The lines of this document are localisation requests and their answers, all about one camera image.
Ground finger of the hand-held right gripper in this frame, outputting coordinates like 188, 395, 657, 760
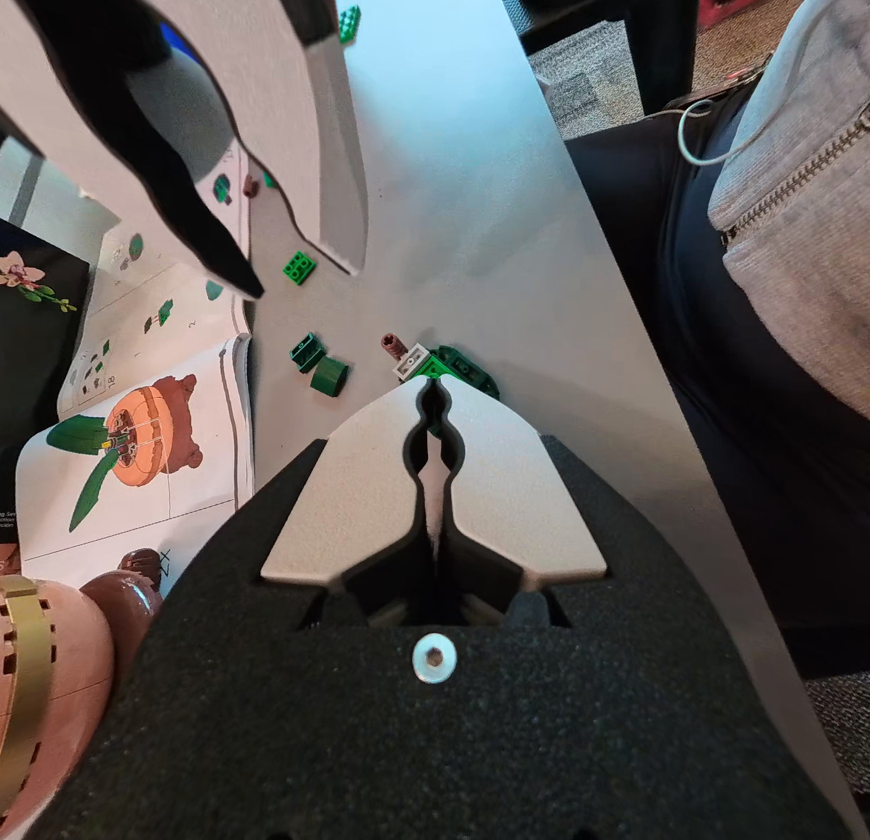
0, 0, 266, 302
116, 0, 369, 278

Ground instruction booklet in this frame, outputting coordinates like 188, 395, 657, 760
15, 129, 256, 586

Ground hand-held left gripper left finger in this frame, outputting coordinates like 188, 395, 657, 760
260, 375, 436, 592

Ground peach brick flower pot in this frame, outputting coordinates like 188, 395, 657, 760
0, 548, 164, 840

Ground white desk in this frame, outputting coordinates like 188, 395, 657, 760
0, 0, 864, 834

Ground white cord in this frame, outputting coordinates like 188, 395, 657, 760
678, 0, 870, 168

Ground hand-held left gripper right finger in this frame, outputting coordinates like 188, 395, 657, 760
435, 375, 608, 592

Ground black chair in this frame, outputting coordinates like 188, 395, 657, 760
510, 0, 704, 117

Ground dark green brick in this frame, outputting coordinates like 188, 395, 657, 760
290, 332, 326, 374

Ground green oval leaf plate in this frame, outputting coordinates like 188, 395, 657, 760
408, 345, 501, 440

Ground dark pants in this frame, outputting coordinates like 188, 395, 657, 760
565, 72, 870, 682

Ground black product box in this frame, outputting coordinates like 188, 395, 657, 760
0, 218, 92, 576

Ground small white and red piece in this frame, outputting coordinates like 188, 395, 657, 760
381, 333, 431, 383

